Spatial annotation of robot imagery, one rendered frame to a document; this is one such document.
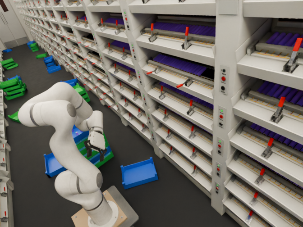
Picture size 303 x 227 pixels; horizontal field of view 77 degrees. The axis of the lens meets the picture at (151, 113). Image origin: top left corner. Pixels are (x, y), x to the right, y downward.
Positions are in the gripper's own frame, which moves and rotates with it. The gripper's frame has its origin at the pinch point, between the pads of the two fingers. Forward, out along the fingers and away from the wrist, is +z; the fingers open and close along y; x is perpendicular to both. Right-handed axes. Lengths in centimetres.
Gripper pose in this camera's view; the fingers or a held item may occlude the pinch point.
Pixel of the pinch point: (95, 157)
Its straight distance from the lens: 114.2
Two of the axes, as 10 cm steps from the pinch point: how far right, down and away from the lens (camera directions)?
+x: -8.0, 4.6, 3.7
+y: 5.7, 4.3, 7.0
